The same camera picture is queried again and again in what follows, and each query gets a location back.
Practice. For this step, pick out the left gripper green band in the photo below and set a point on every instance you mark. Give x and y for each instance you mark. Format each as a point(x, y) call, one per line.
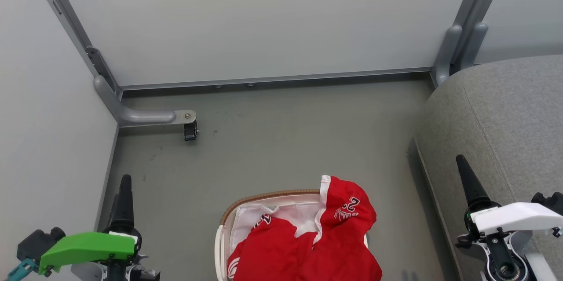
point(88, 248)

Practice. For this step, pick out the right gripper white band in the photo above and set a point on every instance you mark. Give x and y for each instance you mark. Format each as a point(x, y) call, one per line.
point(514, 217)

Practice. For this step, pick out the red sports jersey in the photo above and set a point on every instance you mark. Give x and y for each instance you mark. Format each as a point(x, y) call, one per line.
point(338, 246)

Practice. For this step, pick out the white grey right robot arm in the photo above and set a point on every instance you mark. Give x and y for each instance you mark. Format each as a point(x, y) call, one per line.
point(541, 270)

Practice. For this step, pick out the grey fabric sofa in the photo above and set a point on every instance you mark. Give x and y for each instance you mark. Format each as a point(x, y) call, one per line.
point(506, 114)

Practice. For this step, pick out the grey partition foot leg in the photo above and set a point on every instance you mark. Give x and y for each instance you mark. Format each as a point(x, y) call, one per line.
point(140, 117)

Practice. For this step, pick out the black caster wheel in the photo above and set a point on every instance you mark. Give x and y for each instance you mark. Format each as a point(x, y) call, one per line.
point(190, 131)

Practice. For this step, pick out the white laundry basket brown rim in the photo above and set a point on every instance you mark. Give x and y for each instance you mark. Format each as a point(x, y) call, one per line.
point(222, 246)

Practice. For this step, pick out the white basket liner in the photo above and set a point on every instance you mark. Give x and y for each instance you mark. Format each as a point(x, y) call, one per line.
point(292, 215)

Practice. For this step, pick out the grey partition post with feet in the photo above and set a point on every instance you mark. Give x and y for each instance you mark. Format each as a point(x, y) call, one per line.
point(466, 21)

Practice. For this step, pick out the grey slanted partition post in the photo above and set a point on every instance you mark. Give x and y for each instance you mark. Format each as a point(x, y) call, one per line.
point(66, 17)

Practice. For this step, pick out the grey partition bottom rail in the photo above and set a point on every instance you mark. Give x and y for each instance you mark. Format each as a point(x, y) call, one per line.
point(272, 79)

